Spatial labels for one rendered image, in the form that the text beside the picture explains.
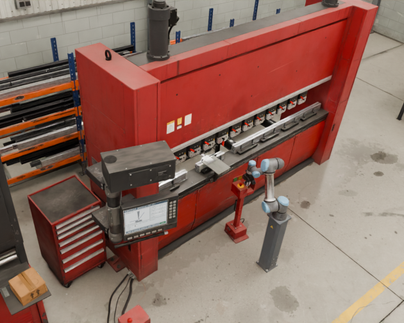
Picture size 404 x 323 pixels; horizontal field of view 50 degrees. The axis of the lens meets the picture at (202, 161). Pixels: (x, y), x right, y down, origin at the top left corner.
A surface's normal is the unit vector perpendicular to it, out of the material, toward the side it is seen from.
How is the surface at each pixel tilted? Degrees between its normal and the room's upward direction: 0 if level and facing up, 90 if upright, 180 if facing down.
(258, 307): 0
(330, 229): 0
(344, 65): 90
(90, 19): 90
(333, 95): 90
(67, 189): 0
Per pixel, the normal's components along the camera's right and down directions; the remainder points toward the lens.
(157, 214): 0.41, 0.59
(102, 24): 0.62, 0.52
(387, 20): -0.78, 0.34
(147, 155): 0.07, -0.78
